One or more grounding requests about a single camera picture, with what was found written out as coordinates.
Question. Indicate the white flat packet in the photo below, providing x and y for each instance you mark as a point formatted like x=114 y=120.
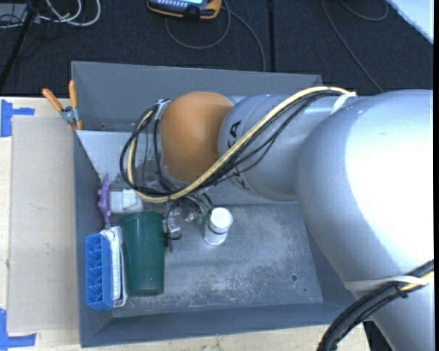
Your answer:
x=117 y=265

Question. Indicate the grey metal bin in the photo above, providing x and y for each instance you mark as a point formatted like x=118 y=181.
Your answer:
x=241 y=269

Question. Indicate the white small box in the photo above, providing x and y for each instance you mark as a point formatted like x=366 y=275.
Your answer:
x=124 y=200

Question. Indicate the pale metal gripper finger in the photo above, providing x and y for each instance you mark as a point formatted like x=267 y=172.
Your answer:
x=168 y=240
x=176 y=227

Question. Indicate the blue plastic grid tray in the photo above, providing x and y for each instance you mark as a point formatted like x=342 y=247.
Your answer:
x=96 y=272

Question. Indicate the white capped plastic bottle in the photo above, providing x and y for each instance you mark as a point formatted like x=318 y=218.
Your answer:
x=218 y=225

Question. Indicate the dark green plastic cup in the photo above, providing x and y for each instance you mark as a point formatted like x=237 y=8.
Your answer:
x=143 y=254

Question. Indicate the purple toy animal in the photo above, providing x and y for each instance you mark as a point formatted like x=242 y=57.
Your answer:
x=104 y=203

